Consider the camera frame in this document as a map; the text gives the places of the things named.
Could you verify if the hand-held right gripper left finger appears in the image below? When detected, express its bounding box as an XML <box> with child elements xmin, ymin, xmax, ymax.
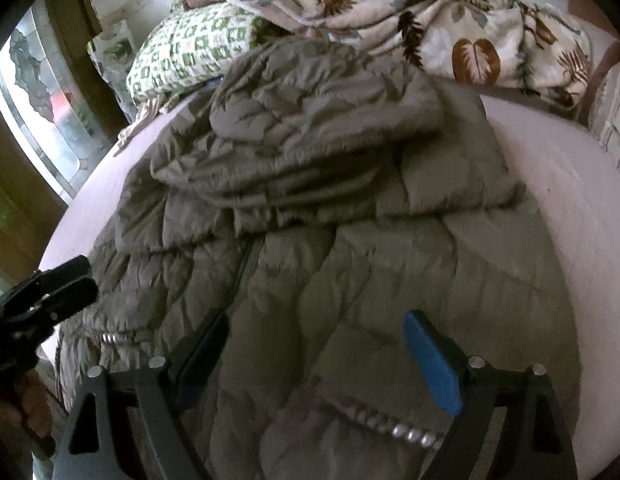
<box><xmin>54</xmin><ymin>307</ymin><xmax>231</xmax><ymax>480</ymax></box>

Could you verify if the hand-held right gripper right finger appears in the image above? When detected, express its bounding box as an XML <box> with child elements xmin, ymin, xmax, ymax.
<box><xmin>402</xmin><ymin>309</ymin><xmax>578</xmax><ymax>480</ymax></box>

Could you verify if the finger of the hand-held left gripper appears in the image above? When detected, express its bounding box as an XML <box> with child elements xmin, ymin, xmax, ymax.
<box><xmin>44</xmin><ymin>280</ymin><xmax>98</xmax><ymax>323</ymax></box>
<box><xmin>32</xmin><ymin>255</ymin><xmax>93</xmax><ymax>291</ymax></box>

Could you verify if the grey quilted hooded jacket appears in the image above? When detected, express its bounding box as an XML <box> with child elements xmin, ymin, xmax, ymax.
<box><xmin>54</xmin><ymin>37</ymin><xmax>581</xmax><ymax>480</ymax></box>

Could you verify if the person's left hand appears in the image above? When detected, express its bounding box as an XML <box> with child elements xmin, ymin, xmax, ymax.
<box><xmin>4</xmin><ymin>367</ymin><xmax>58</xmax><ymax>441</ymax></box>

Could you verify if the small striped cloth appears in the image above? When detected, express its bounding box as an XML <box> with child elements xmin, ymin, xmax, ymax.
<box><xmin>114</xmin><ymin>95</ymin><xmax>165</xmax><ymax>153</ymax></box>

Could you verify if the stained glass window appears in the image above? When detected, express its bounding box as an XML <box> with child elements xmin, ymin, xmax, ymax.
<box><xmin>0</xmin><ymin>5</ymin><xmax>120</xmax><ymax>201</ymax></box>

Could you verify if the green floral cushion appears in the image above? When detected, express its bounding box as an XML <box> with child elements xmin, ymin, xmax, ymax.
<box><xmin>87</xmin><ymin>20</ymin><xmax>138</xmax><ymax>121</ymax></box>

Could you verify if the green checkered pillow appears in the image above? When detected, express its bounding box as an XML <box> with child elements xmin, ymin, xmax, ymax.
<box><xmin>126</xmin><ymin>2</ymin><xmax>285</xmax><ymax>106</ymax></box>

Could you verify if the leaf print blanket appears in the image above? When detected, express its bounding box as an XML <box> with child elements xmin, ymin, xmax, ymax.
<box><xmin>225</xmin><ymin>0</ymin><xmax>591</xmax><ymax>108</ymax></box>

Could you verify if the dark wooden window frame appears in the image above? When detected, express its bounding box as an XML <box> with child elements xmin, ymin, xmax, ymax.
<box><xmin>44</xmin><ymin>0</ymin><xmax>133</xmax><ymax>136</ymax></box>

